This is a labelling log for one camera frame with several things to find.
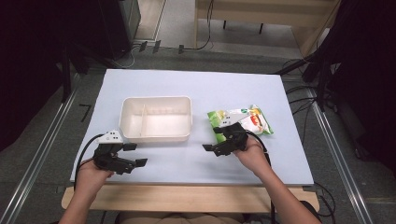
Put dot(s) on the green and white snack packet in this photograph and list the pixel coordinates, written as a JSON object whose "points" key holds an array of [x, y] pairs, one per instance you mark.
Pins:
{"points": [[260, 123]]}

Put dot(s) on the light wooden table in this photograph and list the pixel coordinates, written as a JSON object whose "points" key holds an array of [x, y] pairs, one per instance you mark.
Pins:
{"points": [[186, 197]]}

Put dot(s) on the metal floor rail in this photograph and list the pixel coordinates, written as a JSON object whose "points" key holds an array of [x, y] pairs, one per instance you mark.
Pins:
{"points": [[37, 149], [339, 155]]}

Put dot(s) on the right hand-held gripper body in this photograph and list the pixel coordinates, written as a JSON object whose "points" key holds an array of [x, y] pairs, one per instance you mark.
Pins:
{"points": [[235, 138]]}

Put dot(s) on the dark cabinet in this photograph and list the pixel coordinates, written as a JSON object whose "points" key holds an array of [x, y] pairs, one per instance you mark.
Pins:
{"points": [[121, 28]]}

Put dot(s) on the person's right hand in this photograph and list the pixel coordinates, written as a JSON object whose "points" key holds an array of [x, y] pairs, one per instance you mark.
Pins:
{"points": [[253, 155]]}

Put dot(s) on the white divided plastic container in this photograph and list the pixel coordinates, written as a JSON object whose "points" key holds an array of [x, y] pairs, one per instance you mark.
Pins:
{"points": [[155, 124]]}

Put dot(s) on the person's left hand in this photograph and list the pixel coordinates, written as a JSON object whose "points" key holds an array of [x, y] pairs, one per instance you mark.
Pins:
{"points": [[90, 177]]}

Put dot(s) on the light wooden bench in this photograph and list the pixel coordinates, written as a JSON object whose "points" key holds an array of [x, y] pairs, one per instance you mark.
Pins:
{"points": [[249, 9]]}

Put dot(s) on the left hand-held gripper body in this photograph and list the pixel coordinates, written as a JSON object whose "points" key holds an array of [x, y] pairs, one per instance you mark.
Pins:
{"points": [[106, 155]]}

